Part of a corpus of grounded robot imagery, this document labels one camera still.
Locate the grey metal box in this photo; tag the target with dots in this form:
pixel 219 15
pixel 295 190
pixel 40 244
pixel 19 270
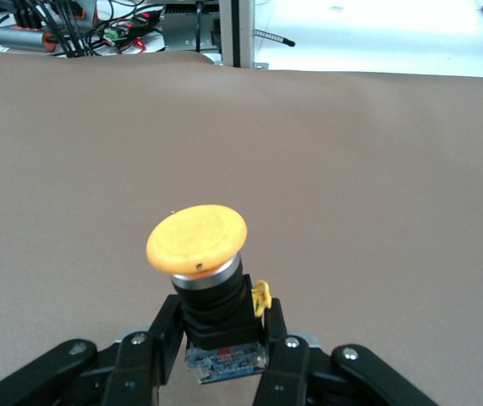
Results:
pixel 182 29

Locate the yellow mushroom push button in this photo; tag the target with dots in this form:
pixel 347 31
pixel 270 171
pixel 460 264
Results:
pixel 196 237

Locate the green plug connector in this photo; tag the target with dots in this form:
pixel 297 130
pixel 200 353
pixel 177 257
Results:
pixel 115 34

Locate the brown table mat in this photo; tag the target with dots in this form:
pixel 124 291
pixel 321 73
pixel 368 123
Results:
pixel 351 211

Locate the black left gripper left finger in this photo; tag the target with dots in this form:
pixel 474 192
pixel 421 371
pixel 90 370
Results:
pixel 135 372

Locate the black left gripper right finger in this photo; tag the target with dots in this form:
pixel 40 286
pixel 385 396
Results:
pixel 287 372

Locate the silver hub with orange ends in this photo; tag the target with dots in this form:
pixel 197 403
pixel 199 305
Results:
pixel 21 38

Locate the aluminium camera post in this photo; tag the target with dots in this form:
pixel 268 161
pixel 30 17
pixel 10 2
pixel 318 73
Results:
pixel 237 29

